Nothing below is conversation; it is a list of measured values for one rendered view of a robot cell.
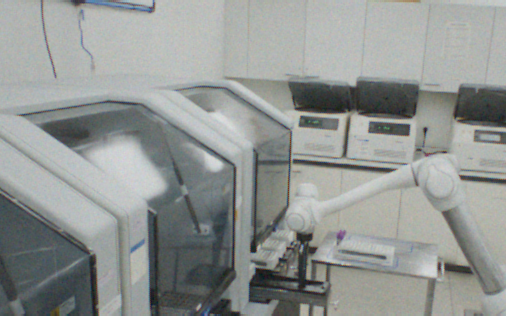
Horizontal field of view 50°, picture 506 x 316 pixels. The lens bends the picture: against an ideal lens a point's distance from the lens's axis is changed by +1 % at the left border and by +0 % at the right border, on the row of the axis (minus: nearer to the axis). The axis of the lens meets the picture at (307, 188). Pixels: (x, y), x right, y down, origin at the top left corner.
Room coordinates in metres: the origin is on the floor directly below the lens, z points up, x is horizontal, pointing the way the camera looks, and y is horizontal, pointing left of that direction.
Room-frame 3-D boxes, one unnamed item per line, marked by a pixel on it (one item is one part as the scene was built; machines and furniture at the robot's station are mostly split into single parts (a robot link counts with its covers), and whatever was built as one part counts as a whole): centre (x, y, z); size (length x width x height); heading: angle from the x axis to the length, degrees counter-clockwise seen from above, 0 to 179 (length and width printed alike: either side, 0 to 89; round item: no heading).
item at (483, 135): (4.49, -1.48, 1.25); 0.62 x 0.56 x 0.69; 169
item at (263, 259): (2.33, 0.27, 0.83); 0.30 x 0.10 x 0.06; 79
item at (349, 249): (2.46, -0.29, 0.85); 0.30 x 0.10 x 0.06; 77
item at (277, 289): (2.16, 0.19, 0.78); 0.73 x 0.14 x 0.09; 79
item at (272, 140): (2.44, 0.39, 1.28); 0.61 x 0.51 x 0.63; 169
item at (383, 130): (4.65, -0.64, 1.24); 0.62 x 0.56 x 0.69; 170
